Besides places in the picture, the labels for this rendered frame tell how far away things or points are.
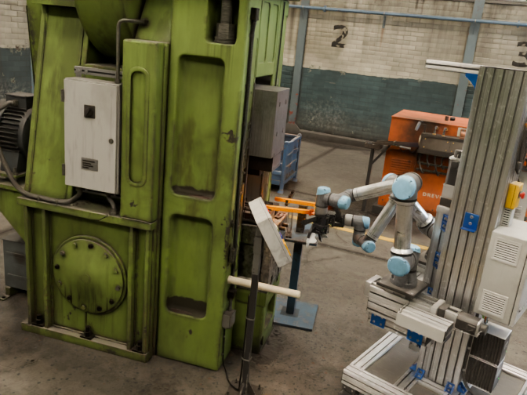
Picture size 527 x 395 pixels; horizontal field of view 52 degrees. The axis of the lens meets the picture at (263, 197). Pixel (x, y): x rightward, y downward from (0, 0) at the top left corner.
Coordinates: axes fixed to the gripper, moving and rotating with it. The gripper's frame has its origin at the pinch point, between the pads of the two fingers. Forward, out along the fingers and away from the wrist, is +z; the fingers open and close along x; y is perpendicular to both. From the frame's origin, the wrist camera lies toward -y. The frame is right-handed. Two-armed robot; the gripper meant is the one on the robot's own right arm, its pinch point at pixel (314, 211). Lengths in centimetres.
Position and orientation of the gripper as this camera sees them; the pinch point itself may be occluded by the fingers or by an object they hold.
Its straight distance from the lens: 342.3
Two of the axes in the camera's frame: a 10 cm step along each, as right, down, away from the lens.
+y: -0.6, 9.5, 3.0
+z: -9.6, -1.4, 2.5
